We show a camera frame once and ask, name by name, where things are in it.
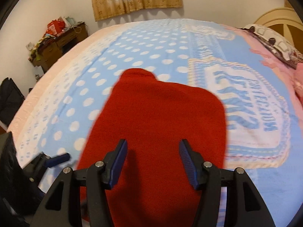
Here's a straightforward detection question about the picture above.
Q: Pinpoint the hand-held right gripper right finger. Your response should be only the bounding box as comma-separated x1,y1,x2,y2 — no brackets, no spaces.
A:
179,139,276,227

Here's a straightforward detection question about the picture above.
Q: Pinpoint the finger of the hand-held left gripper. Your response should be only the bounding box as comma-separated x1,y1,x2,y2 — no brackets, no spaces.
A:
46,153,71,169

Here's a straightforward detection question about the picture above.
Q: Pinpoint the pink bed sheet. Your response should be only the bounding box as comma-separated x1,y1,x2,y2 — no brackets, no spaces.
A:
7,24,126,133

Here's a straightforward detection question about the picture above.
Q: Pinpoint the pink blanket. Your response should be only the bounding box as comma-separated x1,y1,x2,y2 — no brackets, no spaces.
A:
237,27,303,116

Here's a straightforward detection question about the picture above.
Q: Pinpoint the brown wooden desk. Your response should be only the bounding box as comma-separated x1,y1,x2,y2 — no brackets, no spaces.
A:
30,22,89,74

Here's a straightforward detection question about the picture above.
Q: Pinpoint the colourful clutter pile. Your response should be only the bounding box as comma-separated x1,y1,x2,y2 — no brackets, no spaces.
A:
26,16,86,63

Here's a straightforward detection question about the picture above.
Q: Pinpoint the cream wooden headboard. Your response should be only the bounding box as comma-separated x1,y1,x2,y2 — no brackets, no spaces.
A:
256,0,303,52

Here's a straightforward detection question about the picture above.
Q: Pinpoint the red knitted sweater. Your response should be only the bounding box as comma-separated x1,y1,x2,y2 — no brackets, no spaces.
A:
77,68,229,227

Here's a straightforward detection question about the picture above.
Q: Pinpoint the blue white printed blanket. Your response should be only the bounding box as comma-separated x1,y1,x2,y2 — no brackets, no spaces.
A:
16,18,303,227

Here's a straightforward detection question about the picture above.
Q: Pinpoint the patterned white pillow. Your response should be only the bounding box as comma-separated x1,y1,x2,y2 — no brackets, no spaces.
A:
244,24,303,69

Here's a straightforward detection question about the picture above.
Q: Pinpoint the red plastic bag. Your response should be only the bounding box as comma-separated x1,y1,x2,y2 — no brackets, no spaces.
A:
47,20,66,37

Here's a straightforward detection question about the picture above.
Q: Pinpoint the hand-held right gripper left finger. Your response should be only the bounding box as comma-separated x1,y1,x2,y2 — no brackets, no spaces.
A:
30,139,128,227

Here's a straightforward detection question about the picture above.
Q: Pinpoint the black bag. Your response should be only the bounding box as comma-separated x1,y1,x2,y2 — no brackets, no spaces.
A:
0,78,25,127

